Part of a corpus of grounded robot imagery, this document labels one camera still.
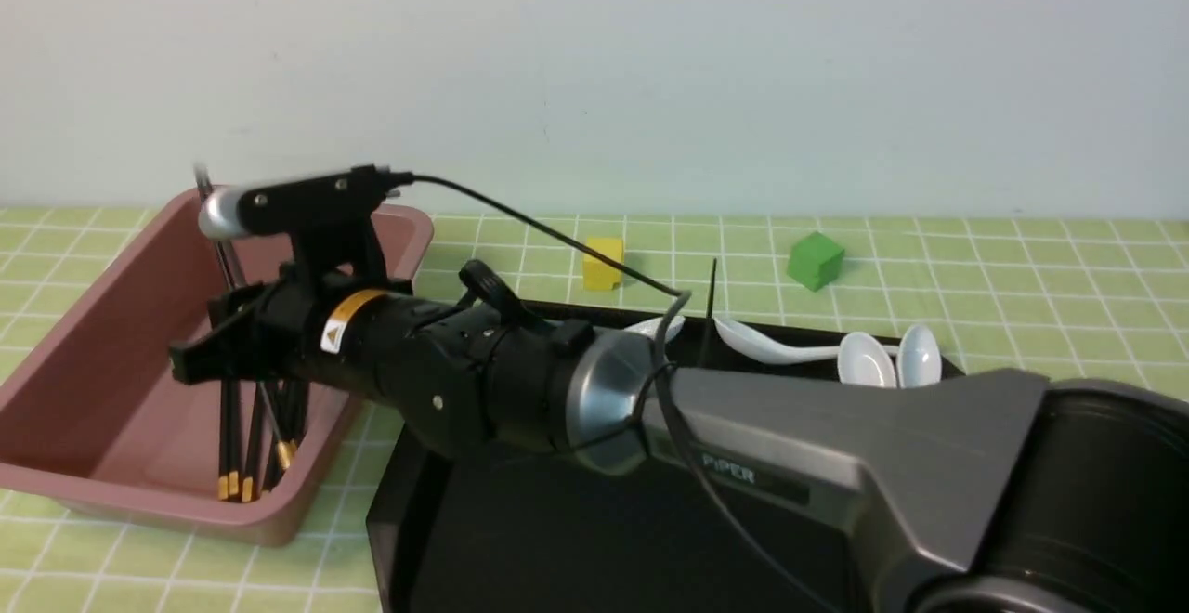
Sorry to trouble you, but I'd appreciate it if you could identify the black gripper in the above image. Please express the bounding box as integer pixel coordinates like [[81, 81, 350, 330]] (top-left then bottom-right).
[[169, 260, 414, 400]]

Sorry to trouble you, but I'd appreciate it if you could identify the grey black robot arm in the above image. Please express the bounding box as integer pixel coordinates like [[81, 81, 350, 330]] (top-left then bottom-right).
[[169, 260, 1185, 612]]

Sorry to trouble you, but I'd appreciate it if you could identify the yellow foam cube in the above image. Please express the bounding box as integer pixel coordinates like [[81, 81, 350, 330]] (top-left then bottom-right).
[[581, 236, 624, 292]]

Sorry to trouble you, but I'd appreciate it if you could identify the black plastic tray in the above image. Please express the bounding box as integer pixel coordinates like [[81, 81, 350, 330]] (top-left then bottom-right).
[[365, 299, 967, 613]]

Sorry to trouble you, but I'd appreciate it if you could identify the pink plastic bin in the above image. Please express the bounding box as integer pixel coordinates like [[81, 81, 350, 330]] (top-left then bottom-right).
[[0, 187, 435, 546]]

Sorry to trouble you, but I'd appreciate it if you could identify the white spoon middle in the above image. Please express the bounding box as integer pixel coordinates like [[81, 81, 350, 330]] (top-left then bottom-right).
[[712, 317, 841, 366]]

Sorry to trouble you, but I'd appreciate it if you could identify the green foam cube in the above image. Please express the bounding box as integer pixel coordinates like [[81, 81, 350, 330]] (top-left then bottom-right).
[[786, 230, 845, 292]]

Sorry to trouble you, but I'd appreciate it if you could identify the white spoon upright left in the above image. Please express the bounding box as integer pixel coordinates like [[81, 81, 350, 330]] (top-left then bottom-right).
[[836, 331, 899, 388]]

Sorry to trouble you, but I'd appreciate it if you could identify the white spoon upright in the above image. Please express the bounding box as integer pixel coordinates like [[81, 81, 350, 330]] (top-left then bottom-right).
[[836, 331, 899, 388], [897, 322, 943, 388]]

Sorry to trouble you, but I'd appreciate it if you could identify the white spoon upright right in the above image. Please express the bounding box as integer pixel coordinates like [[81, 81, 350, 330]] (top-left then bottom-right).
[[897, 322, 943, 388]]

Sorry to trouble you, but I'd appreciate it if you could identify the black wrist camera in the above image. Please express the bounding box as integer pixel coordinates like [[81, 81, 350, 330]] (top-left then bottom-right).
[[197, 164, 415, 293]]

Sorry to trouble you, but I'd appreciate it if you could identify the black camera cable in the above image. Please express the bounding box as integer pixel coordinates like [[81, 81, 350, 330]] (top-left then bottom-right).
[[409, 172, 837, 613]]

